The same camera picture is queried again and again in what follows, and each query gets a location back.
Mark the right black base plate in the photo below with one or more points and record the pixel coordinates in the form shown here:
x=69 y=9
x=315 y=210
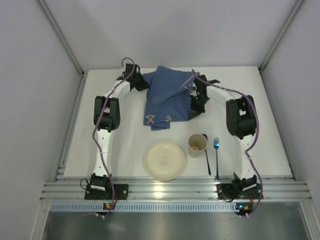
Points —
x=228 y=193

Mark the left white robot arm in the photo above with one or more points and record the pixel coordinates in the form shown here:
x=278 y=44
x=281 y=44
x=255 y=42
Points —
x=107 y=119

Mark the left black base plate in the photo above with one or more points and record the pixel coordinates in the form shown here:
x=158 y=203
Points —
x=121 y=193

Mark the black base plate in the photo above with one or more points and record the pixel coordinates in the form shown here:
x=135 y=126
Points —
x=121 y=193
x=228 y=193

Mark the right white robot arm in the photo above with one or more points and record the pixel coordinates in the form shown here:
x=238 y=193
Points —
x=243 y=125

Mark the slotted grey cable duct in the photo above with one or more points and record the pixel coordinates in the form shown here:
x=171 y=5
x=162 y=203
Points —
x=152 y=207

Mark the beige cup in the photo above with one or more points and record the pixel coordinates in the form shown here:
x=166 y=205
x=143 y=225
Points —
x=197 y=143

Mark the blue metal fork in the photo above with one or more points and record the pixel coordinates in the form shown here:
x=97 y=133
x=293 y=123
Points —
x=216 y=145

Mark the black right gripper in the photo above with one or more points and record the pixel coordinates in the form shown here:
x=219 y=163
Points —
x=197 y=108

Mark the blue cloth placemat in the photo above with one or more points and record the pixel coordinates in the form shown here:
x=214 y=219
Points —
x=168 y=98

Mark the aluminium frame rail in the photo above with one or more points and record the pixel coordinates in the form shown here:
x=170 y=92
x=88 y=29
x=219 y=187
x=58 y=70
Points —
x=203 y=189

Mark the dark blue spoon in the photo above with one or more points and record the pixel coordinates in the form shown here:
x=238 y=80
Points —
x=206 y=155

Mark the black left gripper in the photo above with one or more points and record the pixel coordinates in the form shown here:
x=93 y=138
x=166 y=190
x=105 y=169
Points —
x=142 y=83

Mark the cream round plate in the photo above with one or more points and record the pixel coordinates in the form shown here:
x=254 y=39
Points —
x=164 y=160

